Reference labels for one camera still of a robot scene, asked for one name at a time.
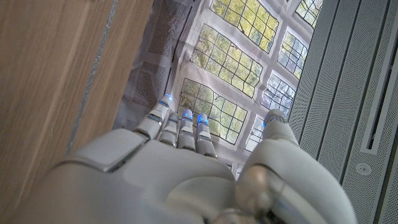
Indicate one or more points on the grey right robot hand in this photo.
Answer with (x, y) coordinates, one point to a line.
(161, 180)

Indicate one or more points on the printed window backdrop cloth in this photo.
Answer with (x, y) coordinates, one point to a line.
(233, 62)

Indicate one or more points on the round ceiling fixture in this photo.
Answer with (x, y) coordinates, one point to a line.
(363, 169)

